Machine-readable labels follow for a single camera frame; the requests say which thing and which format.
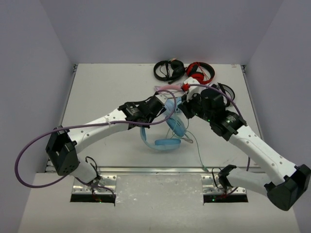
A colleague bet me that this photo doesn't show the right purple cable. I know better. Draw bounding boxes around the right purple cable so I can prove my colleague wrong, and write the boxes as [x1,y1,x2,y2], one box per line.
[189,83,252,195]

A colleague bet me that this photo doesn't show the light blue headphones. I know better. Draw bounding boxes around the light blue headphones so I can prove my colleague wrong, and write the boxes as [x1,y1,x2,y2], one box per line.
[140,99,188,153]

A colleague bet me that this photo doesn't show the red headphones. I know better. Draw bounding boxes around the red headphones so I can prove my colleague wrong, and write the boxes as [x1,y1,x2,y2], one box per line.
[185,62,215,84]

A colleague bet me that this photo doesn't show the right metal mounting bracket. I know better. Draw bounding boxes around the right metal mounting bracket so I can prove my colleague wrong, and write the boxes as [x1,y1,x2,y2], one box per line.
[201,173,246,195]

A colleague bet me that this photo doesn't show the left metal mounting bracket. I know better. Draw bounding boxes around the left metal mounting bracket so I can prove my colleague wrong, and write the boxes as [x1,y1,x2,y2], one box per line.
[71,175,117,195]

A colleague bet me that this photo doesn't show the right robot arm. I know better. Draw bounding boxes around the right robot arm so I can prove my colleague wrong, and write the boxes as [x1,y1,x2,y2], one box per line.
[178,84,311,211]

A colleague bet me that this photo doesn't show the black headset with microphone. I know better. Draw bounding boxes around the black headset with microphone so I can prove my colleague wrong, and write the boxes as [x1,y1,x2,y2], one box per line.
[153,59,185,84]

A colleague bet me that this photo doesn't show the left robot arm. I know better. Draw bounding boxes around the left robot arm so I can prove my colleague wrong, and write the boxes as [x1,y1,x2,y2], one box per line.
[46,93,167,184]

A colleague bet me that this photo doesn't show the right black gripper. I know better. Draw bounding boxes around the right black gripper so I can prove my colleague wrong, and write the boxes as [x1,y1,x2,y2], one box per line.
[178,91,214,123]

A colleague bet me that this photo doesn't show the pink cat ear headphones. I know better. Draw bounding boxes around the pink cat ear headphones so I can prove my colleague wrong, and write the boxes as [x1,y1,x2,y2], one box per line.
[154,83,184,99]

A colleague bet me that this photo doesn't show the white black striped headphones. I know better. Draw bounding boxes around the white black striped headphones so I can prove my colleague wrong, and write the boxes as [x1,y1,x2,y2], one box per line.
[210,83,236,107]

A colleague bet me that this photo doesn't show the metal mounting bracket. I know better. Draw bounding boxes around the metal mounting bracket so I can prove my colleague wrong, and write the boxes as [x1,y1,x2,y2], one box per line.
[201,173,246,195]
[71,175,117,195]

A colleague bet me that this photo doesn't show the aluminium table rail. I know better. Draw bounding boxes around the aluminium table rail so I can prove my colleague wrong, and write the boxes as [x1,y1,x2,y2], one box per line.
[46,166,265,174]

